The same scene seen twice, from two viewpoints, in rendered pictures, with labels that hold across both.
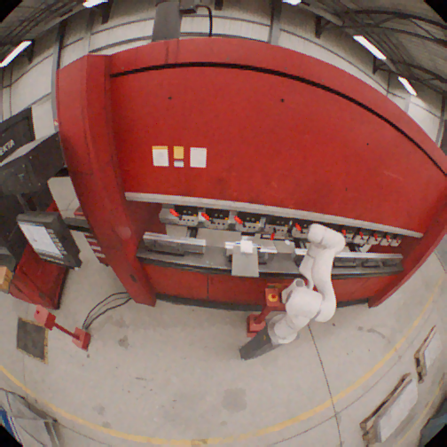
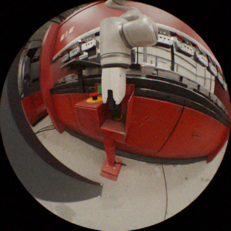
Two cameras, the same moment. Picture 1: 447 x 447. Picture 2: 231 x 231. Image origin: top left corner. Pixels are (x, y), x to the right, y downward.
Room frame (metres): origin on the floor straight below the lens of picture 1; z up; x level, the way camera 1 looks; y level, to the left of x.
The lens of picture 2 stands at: (0.41, -0.61, 0.86)
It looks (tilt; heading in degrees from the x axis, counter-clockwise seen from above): 31 degrees down; 22
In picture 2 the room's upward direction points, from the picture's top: straight up
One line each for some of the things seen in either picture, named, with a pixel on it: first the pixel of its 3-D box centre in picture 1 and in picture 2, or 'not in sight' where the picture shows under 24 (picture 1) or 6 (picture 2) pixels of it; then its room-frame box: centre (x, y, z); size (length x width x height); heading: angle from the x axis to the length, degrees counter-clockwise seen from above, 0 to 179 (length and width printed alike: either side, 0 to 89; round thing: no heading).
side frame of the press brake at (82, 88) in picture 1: (129, 201); (60, 71); (1.10, 0.80, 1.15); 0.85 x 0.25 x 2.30; 1
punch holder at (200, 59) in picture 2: (361, 232); (200, 55); (0.96, -1.15, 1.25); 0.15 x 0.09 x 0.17; 91
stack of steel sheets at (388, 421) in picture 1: (398, 411); not in sight; (-1.32, -2.68, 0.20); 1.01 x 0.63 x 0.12; 109
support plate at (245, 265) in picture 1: (245, 260); (80, 64); (0.79, -0.18, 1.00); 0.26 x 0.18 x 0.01; 1
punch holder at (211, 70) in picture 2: (374, 234); (211, 65); (0.96, -1.35, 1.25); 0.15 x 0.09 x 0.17; 91
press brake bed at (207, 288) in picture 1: (295, 288); (155, 134); (0.91, -0.83, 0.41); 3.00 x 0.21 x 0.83; 91
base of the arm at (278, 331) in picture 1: (288, 325); not in sight; (0.30, -0.42, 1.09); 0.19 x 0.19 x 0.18
